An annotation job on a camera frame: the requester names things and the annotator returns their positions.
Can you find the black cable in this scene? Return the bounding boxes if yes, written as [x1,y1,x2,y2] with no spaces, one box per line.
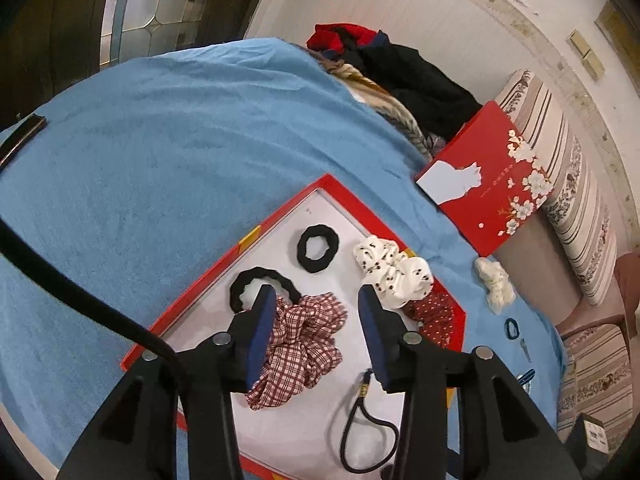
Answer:
[0,216,191,391]

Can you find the black braided hair tie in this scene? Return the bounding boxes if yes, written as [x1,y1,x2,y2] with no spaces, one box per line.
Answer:
[295,224,342,276]

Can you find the red tray box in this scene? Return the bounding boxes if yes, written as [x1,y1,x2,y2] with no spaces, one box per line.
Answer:
[152,175,465,479]

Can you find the black elastic with gold clasp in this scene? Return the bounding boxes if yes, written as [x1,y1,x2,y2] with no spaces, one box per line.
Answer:
[338,368,400,474]

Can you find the cream dotted scrunchie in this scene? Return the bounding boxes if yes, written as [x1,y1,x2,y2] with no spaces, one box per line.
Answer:
[474,257,516,314]

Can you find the striped cushion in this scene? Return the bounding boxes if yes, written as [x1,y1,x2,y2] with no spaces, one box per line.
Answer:
[496,70,617,306]

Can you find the red box lid with cat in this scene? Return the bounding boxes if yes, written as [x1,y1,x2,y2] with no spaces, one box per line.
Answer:
[416,101,553,257]

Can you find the black flat bar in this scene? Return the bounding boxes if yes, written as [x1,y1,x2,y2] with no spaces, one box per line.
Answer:
[0,114,48,171]

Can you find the red plaid scrunchie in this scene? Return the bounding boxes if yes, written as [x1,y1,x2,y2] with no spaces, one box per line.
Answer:
[245,292,347,411]

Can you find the red white-dotted scrunchie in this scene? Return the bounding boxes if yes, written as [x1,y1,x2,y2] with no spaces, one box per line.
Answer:
[402,290,454,348]

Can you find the stained glass door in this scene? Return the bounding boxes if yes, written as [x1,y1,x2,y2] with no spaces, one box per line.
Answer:
[100,0,206,70]

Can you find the wall switch plates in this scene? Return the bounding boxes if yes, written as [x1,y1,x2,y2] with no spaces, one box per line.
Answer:
[567,29,605,81]

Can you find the striped chair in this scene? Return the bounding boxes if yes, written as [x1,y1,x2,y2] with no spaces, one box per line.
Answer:
[558,252,639,455]

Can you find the pile of dark clothes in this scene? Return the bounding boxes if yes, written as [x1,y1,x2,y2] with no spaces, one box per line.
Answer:
[306,23,482,160]

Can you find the silver hair clip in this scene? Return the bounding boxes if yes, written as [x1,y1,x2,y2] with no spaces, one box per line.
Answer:
[519,337,533,363]

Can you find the black wavy hair tie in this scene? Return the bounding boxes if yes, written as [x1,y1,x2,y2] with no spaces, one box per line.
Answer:
[228,265,304,316]

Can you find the white black-dotted scrunchie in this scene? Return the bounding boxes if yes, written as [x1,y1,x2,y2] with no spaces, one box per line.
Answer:
[352,235,435,310]

